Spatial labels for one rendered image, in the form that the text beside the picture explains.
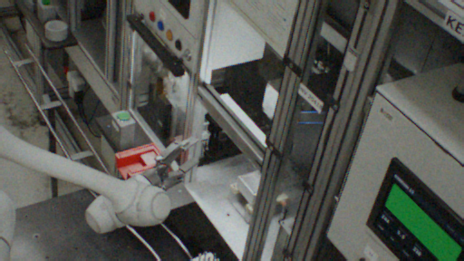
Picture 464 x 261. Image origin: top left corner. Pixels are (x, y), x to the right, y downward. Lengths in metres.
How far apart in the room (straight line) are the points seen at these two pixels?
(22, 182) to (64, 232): 1.20
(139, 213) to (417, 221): 0.75
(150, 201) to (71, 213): 0.82
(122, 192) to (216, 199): 0.59
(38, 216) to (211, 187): 0.65
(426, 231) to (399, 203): 0.08
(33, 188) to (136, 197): 1.87
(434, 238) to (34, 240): 1.52
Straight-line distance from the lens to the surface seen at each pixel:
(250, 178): 2.25
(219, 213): 2.28
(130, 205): 1.80
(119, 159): 2.36
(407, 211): 1.41
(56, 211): 2.57
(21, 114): 4.08
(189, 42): 2.05
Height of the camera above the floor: 2.55
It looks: 39 degrees down
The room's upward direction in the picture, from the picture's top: 10 degrees clockwise
